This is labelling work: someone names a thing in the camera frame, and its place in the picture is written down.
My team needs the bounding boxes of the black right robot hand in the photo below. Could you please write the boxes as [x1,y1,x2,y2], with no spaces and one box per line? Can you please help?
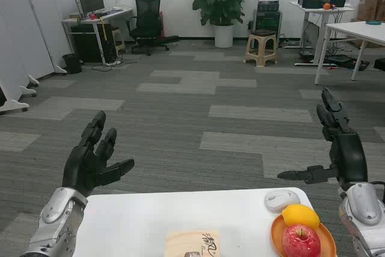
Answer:
[277,87,368,190]

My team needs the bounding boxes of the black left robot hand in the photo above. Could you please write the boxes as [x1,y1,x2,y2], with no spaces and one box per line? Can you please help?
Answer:
[61,110,135,198]

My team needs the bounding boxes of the beige swirl tissue box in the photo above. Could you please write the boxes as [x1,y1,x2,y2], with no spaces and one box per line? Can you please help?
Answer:
[165,229,223,257]

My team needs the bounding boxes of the yellow lemon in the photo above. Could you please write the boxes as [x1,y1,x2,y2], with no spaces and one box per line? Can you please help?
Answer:
[281,204,321,231]

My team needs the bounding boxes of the white computer mouse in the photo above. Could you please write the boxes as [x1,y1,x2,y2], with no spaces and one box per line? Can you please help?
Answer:
[264,190,301,212]

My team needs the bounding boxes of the orange plate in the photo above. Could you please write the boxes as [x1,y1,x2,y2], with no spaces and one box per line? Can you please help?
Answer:
[271,214,337,257]

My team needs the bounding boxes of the white partition panel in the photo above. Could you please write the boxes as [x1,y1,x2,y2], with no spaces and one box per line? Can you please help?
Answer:
[0,0,40,98]
[0,79,30,116]
[16,0,67,80]

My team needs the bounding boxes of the black floor case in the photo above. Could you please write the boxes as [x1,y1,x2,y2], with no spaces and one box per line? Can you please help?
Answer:
[327,54,371,71]

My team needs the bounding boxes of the red apple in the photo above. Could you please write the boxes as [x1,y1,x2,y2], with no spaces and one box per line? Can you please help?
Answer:
[282,223,321,257]

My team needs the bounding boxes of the black trash bin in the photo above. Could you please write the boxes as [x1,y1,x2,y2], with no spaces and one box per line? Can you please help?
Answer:
[62,53,83,75]

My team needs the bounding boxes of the black computer tower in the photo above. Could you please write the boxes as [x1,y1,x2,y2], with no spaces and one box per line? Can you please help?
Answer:
[70,25,117,63]

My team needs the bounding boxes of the large white table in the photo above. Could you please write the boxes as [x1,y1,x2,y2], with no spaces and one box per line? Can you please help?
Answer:
[314,21,385,85]

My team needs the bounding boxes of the white desk with monitor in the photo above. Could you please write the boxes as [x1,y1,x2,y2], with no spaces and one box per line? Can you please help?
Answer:
[61,7,135,66]

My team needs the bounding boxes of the beige plastic stool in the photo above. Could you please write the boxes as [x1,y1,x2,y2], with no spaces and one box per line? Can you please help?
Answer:
[244,29,279,67]

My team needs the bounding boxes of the brown cardboard boxes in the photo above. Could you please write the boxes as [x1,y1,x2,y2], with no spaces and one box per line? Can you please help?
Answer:
[357,0,385,22]

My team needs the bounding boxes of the white desk with black boxes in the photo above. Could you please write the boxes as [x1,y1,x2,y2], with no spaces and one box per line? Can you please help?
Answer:
[289,0,356,67]

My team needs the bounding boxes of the black equipment cabinet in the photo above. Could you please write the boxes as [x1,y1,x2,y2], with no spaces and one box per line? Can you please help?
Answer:
[252,10,283,41]

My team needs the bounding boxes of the black office chair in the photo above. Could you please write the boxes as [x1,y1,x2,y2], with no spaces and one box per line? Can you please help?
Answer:
[125,0,180,57]

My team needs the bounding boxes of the black equipment stack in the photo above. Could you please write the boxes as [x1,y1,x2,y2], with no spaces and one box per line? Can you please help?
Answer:
[257,0,280,13]

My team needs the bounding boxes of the white plant pot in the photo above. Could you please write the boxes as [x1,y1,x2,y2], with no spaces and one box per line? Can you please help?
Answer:
[214,24,234,48]

